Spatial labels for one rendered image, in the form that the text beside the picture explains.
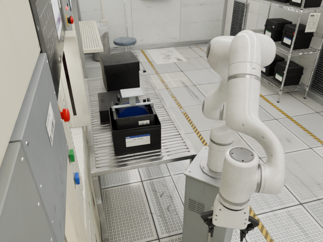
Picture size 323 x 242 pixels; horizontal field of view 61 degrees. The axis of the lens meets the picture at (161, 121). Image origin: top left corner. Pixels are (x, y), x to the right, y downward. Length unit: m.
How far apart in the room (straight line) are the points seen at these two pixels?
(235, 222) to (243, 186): 0.16
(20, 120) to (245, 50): 0.59
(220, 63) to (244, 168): 0.42
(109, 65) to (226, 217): 1.61
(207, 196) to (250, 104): 0.85
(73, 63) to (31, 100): 1.05
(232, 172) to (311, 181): 2.16
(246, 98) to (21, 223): 0.58
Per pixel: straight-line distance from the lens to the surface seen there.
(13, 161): 0.35
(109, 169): 1.51
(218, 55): 0.96
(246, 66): 0.77
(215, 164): 1.45
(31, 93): 0.50
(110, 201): 2.38
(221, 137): 1.34
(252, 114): 0.74
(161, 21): 5.86
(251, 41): 0.81
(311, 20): 3.80
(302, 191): 2.70
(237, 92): 0.75
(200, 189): 1.50
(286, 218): 2.43
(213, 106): 1.22
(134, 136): 1.53
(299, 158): 3.05
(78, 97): 1.60
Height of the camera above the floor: 1.76
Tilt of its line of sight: 32 degrees down
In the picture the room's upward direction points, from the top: straight up
